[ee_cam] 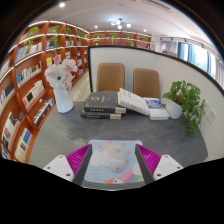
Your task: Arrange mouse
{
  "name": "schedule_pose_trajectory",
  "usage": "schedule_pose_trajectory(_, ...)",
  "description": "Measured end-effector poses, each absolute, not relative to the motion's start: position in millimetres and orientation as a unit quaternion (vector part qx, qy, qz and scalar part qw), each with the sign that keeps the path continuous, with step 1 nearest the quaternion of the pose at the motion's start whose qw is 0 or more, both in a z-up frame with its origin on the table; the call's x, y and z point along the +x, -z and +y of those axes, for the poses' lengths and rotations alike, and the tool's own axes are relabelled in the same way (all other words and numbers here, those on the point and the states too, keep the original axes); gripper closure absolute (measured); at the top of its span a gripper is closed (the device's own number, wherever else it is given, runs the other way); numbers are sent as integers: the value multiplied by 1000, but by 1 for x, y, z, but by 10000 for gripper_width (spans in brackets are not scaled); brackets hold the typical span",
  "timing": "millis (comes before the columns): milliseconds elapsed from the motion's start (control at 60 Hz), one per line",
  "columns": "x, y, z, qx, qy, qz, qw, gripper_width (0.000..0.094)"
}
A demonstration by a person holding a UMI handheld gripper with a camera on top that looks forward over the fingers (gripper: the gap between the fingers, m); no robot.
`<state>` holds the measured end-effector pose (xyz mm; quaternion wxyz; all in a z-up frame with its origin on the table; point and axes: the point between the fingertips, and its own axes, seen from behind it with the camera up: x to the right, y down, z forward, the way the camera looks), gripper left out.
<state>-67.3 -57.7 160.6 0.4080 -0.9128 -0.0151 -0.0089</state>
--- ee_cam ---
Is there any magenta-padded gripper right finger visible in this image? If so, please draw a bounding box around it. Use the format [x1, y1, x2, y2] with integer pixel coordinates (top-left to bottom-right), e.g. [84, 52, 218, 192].
[134, 143, 184, 185]

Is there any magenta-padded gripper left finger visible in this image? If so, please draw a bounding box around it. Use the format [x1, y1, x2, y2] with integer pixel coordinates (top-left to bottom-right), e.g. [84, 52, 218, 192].
[43, 143, 93, 186]

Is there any light blue cartoon mouse pad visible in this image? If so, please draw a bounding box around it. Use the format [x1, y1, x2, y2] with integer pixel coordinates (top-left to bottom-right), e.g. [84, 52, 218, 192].
[83, 139, 147, 185]

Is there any blue and white book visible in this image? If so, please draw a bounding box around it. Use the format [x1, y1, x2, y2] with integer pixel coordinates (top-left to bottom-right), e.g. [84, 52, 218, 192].
[143, 97, 170, 121]

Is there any green potted plant white pot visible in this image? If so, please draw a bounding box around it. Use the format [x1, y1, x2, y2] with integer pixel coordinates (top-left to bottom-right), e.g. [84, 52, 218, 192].
[162, 80, 206, 134]

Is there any white leaning book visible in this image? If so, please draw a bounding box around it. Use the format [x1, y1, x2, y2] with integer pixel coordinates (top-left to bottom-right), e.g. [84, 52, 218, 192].
[117, 87, 151, 117]

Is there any thick dark hardcover book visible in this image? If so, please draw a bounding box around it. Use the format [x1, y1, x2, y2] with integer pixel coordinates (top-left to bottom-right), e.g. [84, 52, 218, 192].
[83, 91, 127, 115]

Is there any tan upholstered chair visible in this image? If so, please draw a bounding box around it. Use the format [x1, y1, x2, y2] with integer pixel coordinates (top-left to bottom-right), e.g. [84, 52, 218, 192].
[96, 62, 126, 93]
[133, 68, 161, 100]

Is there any large orange wooden bookshelf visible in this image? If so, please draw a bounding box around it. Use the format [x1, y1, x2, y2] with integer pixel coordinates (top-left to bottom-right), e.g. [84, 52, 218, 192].
[0, 20, 90, 164]

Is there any pink and white flower bouquet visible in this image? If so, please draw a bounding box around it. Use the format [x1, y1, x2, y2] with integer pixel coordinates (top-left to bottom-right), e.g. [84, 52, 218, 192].
[44, 54, 79, 91]

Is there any window with curtains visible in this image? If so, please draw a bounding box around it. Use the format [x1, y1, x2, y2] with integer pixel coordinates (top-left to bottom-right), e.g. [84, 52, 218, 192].
[159, 36, 224, 88]

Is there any ceiling light cluster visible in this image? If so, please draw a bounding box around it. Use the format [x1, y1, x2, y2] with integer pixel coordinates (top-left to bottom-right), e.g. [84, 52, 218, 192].
[110, 18, 133, 30]

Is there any white wall outlet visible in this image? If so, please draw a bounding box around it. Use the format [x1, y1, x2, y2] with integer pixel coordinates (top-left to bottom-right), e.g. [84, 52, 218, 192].
[203, 101, 217, 125]

